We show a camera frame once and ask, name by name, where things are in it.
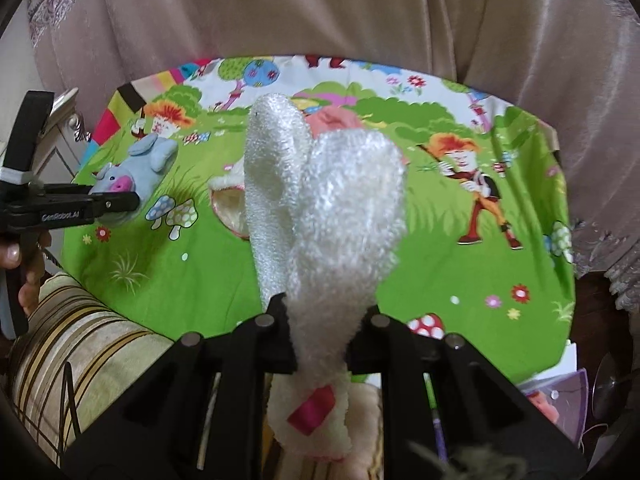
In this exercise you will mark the beige pink curtain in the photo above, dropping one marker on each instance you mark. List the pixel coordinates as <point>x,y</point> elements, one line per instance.
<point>573,63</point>

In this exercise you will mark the white ornate cabinet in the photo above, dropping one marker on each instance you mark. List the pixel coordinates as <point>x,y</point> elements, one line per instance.
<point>63,142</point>

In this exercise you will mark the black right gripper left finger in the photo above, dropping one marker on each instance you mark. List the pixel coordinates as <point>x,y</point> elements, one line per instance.
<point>115,206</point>

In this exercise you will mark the green cartoon print tablecloth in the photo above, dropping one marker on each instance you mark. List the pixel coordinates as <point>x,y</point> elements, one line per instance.
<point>487,253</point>

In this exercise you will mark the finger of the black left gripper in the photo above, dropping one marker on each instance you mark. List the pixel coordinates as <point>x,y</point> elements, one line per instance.
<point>195,413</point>

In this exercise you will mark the grey blue plush pig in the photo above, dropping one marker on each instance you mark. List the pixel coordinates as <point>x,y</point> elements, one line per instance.
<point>147,163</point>

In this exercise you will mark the salmon pink towel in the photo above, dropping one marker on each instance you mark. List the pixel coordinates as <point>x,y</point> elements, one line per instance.
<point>332,120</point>

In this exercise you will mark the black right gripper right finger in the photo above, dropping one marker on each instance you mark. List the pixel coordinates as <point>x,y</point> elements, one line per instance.
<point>448,413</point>

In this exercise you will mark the person's left hand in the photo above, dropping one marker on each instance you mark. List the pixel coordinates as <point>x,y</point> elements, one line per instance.
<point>32,268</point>

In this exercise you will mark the phone on gripper mount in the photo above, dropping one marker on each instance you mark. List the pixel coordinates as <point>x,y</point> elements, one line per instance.
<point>30,121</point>

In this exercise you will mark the white purple storage box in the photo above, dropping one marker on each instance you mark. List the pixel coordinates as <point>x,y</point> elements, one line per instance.
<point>561,393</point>

